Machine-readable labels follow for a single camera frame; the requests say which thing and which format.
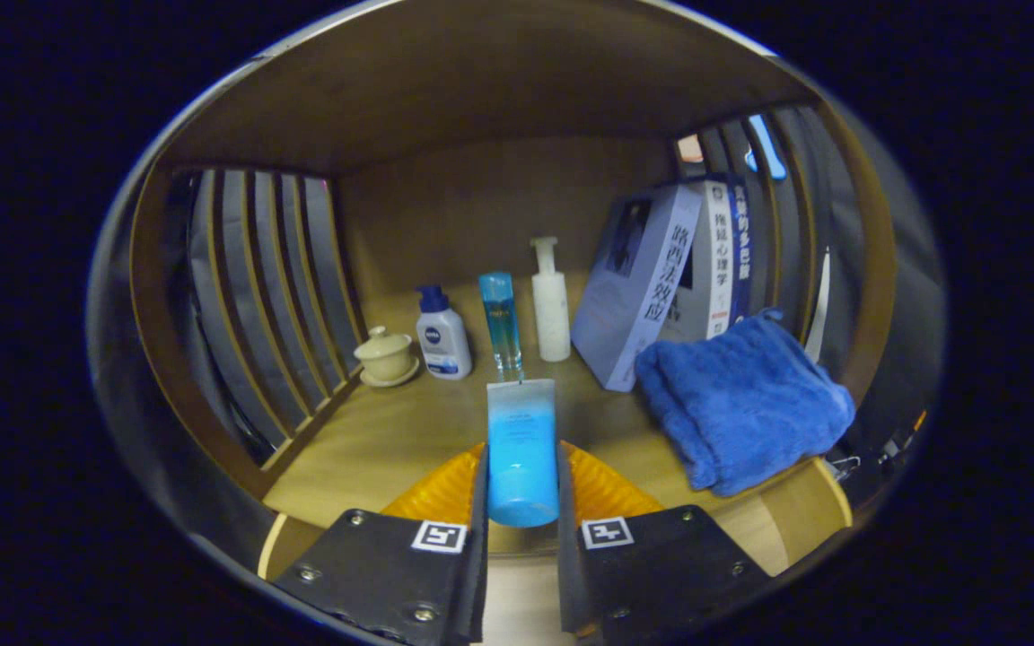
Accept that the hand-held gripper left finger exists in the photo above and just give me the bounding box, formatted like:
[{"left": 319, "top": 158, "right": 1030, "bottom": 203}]
[{"left": 270, "top": 441, "right": 491, "bottom": 645}]

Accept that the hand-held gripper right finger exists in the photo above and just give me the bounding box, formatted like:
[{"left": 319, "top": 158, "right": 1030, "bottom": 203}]
[{"left": 556, "top": 440, "right": 774, "bottom": 642}]

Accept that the blue squeeze tube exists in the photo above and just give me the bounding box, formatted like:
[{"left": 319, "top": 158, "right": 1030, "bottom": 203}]
[{"left": 485, "top": 378, "right": 561, "bottom": 528}]

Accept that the wooden countertop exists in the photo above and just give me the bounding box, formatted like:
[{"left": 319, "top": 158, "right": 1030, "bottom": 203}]
[{"left": 257, "top": 278, "right": 854, "bottom": 584}]

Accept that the wooden cabinet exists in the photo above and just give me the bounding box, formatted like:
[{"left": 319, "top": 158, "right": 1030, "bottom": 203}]
[{"left": 127, "top": 0, "right": 899, "bottom": 503}]

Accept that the beige lidded teacup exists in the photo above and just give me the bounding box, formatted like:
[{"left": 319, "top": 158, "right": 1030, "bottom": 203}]
[{"left": 354, "top": 325, "right": 421, "bottom": 388}]

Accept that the white blue-capped lotion bottle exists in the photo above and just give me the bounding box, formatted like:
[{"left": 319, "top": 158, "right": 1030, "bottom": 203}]
[{"left": 416, "top": 284, "right": 474, "bottom": 381}]

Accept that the blue folded towel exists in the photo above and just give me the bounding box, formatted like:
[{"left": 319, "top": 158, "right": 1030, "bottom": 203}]
[{"left": 634, "top": 308, "right": 857, "bottom": 499}]

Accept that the clear blue slim bottle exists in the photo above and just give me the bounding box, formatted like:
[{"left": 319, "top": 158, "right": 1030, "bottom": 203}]
[{"left": 478, "top": 272, "right": 525, "bottom": 382}]

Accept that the white pump bottle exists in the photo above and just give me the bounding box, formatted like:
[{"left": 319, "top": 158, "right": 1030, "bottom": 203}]
[{"left": 530, "top": 236, "right": 572, "bottom": 363}]

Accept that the pale lavender book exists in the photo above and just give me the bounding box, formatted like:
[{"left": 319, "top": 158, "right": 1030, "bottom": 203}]
[{"left": 570, "top": 182, "right": 705, "bottom": 393}]

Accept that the white spine book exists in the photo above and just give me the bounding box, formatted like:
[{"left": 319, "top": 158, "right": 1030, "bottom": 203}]
[{"left": 661, "top": 179, "right": 738, "bottom": 344}]

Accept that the black orange clamp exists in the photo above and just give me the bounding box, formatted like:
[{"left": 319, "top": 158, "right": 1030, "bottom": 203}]
[{"left": 876, "top": 408, "right": 931, "bottom": 467}]

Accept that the blue spine book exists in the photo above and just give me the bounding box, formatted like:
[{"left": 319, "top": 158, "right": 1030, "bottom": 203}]
[{"left": 728, "top": 177, "right": 754, "bottom": 326}]

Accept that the light stand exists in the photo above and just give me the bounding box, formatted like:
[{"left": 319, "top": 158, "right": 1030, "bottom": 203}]
[{"left": 804, "top": 249, "right": 832, "bottom": 355}]

